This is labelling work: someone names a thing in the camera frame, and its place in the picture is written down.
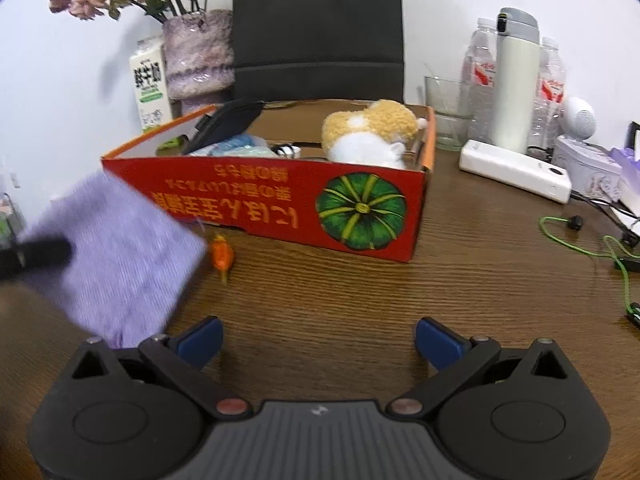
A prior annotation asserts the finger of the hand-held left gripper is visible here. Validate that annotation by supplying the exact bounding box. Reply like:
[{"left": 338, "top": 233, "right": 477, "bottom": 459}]
[{"left": 0, "top": 236, "right": 74, "bottom": 282}]

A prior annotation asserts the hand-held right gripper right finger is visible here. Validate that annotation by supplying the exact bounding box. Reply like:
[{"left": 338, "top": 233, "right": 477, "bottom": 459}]
[{"left": 384, "top": 316, "right": 571, "bottom": 421}]

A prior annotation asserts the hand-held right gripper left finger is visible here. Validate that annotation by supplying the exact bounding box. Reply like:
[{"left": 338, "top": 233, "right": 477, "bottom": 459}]
[{"left": 70, "top": 316, "right": 253, "bottom": 421}]

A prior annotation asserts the purple cloth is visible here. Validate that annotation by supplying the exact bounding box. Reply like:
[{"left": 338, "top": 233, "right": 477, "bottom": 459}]
[{"left": 19, "top": 169, "right": 209, "bottom": 350}]

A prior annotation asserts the red cardboard box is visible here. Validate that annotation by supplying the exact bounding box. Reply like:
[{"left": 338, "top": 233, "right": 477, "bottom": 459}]
[{"left": 100, "top": 99, "right": 438, "bottom": 265}]

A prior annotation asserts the navy zip pouch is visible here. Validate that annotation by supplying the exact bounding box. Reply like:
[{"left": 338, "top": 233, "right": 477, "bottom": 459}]
[{"left": 182, "top": 99, "right": 266, "bottom": 155}]

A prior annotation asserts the white yellow plush toy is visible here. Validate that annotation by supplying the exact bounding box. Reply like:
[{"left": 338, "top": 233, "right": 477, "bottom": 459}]
[{"left": 320, "top": 99, "right": 429, "bottom": 170}]

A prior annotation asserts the wooden desktop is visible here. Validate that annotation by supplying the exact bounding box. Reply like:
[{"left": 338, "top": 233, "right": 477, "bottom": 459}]
[{"left": 0, "top": 105, "right": 640, "bottom": 480}]

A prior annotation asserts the metal storage rack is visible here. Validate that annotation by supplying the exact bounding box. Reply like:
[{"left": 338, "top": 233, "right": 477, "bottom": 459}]
[{"left": 0, "top": 192, "right": 24, "bottom": 249}]

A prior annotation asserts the small orange toy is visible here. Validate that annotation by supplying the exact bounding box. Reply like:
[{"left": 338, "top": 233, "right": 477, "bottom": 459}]
[{"left": 209, "top": 233, "right": 236, "bottom": 284}]

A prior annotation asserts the white power bank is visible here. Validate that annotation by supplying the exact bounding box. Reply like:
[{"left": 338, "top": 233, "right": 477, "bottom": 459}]
[{"left": 458, "top": 138, "right": 573, "bottom": 205}]

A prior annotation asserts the light blue packet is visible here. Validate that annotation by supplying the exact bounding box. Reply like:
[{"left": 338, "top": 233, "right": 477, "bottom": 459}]
[{"left": 192, "top": 132, "right": 275, "bottom": 157}]

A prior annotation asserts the white milk carton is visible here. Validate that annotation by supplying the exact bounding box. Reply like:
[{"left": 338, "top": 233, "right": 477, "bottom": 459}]
[{"left": 128, "top": 37, "right": 171, "bottom": 134}]

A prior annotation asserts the clear glass cup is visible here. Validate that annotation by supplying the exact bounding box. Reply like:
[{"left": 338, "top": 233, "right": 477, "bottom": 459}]
[{"left": 423, "top": 74, "right": 474, "bottom": 151}]

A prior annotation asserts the white printed tin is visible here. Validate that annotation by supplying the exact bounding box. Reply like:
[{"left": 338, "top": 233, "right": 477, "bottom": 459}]
[{"left": 552, "top": 134, "right": 624, "bottom": 201}]

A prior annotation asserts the purple vase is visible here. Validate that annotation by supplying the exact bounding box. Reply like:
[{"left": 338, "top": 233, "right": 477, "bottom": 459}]
[{"left": 160, "top": 8, "right": 236, "bottom": 116}]

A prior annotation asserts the white round speaker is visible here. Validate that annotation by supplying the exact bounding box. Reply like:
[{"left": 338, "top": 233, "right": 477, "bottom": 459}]
[{"left": 559, "top": 96, "right": 598, "bottom": 141}]

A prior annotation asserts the white thermos flask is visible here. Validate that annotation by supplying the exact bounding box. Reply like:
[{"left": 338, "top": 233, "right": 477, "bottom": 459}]
[{"left": 487, "top": 7, "right": 542, "bottom": 154}]

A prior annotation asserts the black paper bag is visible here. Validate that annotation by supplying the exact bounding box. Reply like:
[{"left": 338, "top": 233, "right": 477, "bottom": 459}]
[{"left": 232, "top": 0, "right": 405, "bottom": 105}]

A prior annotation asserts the green cable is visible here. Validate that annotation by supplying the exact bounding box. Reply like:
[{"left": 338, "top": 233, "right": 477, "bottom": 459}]
[{"left": 538, "top": 214, "right": 640, "bottom": 317}]

